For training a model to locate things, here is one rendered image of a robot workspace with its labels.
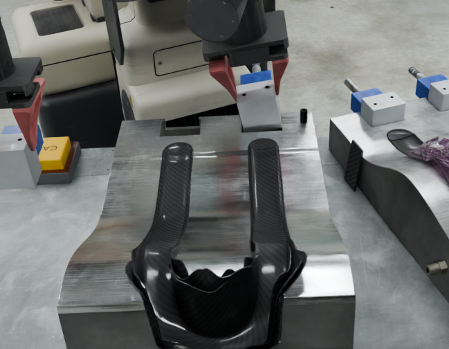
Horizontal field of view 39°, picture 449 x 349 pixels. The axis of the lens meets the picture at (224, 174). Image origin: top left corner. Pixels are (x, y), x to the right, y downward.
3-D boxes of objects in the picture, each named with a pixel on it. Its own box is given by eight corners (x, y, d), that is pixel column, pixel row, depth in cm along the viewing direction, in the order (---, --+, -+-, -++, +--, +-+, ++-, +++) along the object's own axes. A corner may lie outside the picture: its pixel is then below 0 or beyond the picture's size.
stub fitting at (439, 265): (439, 266, 70) (423, 271, 70) (441, 256, 69) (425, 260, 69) (446, 275, 69) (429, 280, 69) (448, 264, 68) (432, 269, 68)
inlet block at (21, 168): (21, 129, 85) (10, 93, 82) (58, 127, 85) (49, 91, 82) (-7, 190, 75) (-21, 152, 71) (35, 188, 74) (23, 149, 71)
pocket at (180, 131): (165, 140, 90) (162, 118, 88) (203, 138, 90) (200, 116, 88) (162, 159, 86) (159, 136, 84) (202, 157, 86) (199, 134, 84)
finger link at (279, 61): (296, 106, 81) (286, 43, 74) (240, 115, 82) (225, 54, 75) (292, 74, 85) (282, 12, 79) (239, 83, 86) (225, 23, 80)
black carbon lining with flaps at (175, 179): (162, 156, 84) (153, 93, 79) (285, 150, 84) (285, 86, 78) (129, 383, 56) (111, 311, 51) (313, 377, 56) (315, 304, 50)
